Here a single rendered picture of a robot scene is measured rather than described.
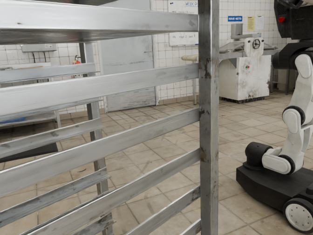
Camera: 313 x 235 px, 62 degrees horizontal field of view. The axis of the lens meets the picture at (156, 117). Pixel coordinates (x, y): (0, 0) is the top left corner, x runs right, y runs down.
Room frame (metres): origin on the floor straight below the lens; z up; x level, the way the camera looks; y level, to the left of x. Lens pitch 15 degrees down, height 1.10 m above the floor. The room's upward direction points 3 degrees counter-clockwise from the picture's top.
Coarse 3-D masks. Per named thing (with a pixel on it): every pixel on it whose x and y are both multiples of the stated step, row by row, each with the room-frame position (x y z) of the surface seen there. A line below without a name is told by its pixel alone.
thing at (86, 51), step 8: (80, 48) 0.85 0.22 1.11; (88, 48) 0.84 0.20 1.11; (88, 56) 0.84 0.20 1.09; (88, 104) 0.84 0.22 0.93; (96, 104) 0.84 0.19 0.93; (88, 112) 0.84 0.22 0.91; (96, 112) 0.84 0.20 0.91; (96, 136) 0.83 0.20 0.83; (96, 160) 0.83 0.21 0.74; (104, 160) 0.85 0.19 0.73; (96, 168) 0.84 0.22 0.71; (96, 184) 0.85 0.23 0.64; (104, 184) 0.84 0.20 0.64; (104, 232) 0.84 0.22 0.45; (112, 232) 0.85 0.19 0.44
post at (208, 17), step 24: (216, 0) 0.52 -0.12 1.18; (216, 24) 0.52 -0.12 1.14; (216, 48) 0.52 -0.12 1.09; (216, 72) 0.52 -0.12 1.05; (216, 96) 0.52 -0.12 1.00; (216, 120) 0.52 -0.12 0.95; (216, 144) 0.52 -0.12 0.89; (216, 168) 0.52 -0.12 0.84; (216, 192) 0.52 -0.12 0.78; (216, 216) 0.52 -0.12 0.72
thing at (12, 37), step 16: (0, 32) 0.36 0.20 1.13; (16, 32) 0.38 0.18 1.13; (32, 32) 0.39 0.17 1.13; (48, 32) 0.41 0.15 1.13; (64, 32) 0.42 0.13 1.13; (80, 32) 0.44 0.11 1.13; (96, 32) 0.46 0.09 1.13; (112, 32) 0.48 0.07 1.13; (128, 32) 0.51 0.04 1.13; (144, 32) 0.53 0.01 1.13; (160, 32) 0.56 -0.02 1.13
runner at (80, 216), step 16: (176, 160) 0.48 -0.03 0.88; (192, 160) 0.51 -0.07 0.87; (144, 176) 0.42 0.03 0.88; (160, 176) 0.44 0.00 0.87; (112, 192) 0.37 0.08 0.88; (128, 192) 0.39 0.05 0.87; (80, 208) 0.33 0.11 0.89; (96, 208) 0.35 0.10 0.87; (112, 208) 0.37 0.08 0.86; (48, 224) 0.30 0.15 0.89; (64, 224) 0.31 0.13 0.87; (80, 224) 0.33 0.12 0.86
